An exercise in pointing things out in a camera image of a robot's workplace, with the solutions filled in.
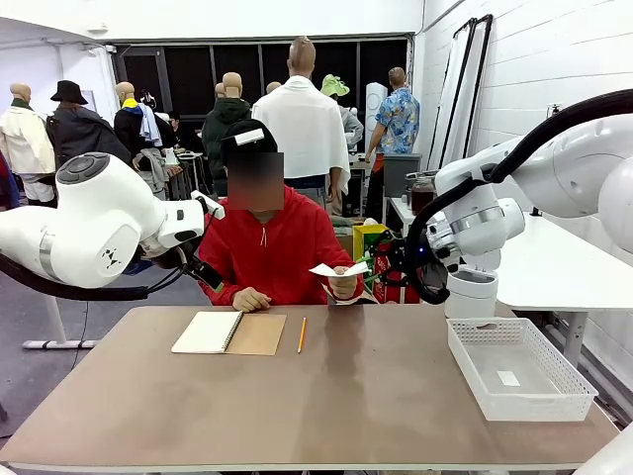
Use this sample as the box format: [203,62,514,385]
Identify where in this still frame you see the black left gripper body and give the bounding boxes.
[147,246,212,281]

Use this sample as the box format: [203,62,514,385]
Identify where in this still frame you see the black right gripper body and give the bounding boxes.
[385,237,421,289]

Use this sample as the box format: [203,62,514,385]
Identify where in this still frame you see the white paper sheet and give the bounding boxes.
[309,261,371,278]

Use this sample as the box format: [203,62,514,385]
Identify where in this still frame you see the spiral notebook brown cover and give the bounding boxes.
[170,310,288,356]

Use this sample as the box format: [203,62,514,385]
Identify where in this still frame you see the person's right forearm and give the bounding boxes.
[200,274,243,307]

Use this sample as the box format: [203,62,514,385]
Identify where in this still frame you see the person's left hand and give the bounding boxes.
[327,265,358,301]

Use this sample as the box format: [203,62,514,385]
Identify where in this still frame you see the person's right hand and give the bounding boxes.
[231,287,272,313]

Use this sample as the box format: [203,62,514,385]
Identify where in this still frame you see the green paper bag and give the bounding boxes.
[363,232,397,278]

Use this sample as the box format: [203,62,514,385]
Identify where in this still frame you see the red paper bag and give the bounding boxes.
[370,249,421,304]

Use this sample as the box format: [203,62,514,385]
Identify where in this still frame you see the brown cardboard box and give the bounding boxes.
[335,232,355,268]

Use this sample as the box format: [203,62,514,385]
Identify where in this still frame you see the grey-green cloth bundle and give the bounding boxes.
[331,216,367,241]

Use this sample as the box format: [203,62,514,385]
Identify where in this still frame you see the small white side table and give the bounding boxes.
[389,196,431,238]

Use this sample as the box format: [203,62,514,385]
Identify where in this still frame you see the person in red hoodie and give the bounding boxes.
[197,186,367,307]

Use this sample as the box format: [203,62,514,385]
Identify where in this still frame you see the glass jar dark liquid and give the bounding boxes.
[409,176,437,217]

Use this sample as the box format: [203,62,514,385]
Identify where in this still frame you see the white round trash bin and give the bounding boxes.
[443,269,498,320]

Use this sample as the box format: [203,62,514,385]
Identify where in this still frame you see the grey cabinet box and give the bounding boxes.
[383,152,423,199]

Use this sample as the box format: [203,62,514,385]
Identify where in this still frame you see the background work table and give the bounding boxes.
[165,147,207,199]

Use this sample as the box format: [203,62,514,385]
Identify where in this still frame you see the background person in black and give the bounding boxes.
[166,111,188,149]

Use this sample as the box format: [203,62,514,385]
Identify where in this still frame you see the mannequin in dark puffer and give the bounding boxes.
[201,71,253,199]

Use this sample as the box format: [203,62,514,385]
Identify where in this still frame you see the black baseball cap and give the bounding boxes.
[221,118,279,165]

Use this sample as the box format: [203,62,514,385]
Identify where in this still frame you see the mannequin with yellow collar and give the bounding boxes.
[113,81,172,199]

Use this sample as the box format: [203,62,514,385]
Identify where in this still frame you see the mannequin in floral shirt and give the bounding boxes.
[364,66,421,224]

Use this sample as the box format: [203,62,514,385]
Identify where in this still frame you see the white tower fan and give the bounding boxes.
[365,81,389,134]

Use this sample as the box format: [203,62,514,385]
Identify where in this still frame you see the mannequin in white cape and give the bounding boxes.
[250,36,352,212]

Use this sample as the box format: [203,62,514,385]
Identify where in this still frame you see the mannequin with black hat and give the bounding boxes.
[46,79,133,169]

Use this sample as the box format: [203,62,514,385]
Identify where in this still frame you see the black framed white panel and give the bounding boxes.
[462,13,495,159]
[427,17,479,168]

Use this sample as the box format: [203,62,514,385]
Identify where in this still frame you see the mannequin with green hat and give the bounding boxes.
[319,73,365,152]

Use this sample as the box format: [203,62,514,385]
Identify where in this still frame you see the mannequin in cream jacket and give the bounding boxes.
[0,82,56,207]

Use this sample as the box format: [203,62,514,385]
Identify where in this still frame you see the white plastic mesh basket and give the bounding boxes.
[446,317,598,423]

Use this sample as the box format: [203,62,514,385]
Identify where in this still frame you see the black tripod stand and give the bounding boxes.
[531,102,565,218]

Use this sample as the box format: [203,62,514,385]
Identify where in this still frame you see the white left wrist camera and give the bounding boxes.
[190,190,226,220]

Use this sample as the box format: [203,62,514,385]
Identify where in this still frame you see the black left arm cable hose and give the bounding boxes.
[0,252,199,302]

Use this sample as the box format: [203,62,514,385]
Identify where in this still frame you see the dark window wall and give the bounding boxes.
[111,33,415,130]

